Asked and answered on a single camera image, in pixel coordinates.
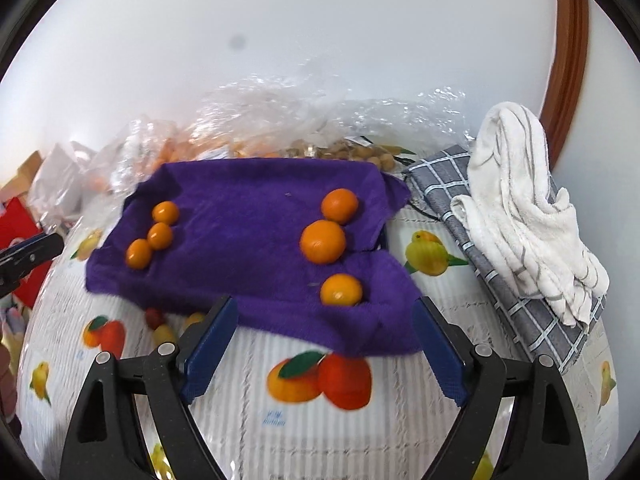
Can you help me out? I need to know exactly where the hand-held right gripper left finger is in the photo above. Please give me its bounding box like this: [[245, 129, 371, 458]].
[[59, 295, 239, 480]]

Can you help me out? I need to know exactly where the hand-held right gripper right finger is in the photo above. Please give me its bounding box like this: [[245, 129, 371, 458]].
[[411, 296, 591, 480]]

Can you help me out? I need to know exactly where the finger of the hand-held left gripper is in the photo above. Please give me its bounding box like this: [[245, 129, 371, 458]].
[[0, 232, 65, 288]]

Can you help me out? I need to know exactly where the large orange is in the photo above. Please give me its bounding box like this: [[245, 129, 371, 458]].
[[320, 273, 363, 307], [321, 188, 360, 225], [300, 220, 347, 265]]

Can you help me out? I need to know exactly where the purple towel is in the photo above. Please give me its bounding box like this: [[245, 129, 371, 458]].
[[85, 157, 426, 358]]

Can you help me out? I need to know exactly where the red paper bag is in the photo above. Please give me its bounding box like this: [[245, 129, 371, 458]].
[[0, 197, 56, 311]]

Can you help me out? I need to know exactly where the pastel colourful blanket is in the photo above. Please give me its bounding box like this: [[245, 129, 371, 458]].
[[0, 305, 31, 341]]

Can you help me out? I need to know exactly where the white plastic bag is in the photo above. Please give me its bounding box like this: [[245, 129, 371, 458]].
[[27, 141, 101, 226]]

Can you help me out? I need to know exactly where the fruit print tablecloth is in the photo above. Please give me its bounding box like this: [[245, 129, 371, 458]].
[[15, 205, 618, 480]]

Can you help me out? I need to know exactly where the clear plastic bag of oranges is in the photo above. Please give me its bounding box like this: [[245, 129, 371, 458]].
[[192, 57, 351, 161], [97, 115, 201, 196]]

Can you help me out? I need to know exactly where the grey checked cloth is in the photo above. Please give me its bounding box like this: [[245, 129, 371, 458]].
[[402, 145, 608, 373]]

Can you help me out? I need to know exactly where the white striped towel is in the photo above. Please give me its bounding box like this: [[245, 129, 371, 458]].
[[450, 101, 610, 328]]

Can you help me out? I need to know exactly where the clear plastic bag of longans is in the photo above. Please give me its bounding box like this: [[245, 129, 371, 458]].
[[325, 87, 473, 171]]

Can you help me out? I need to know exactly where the brown wooden door frame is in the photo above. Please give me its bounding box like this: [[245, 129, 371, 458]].
[[537, 0, 590, 171]]

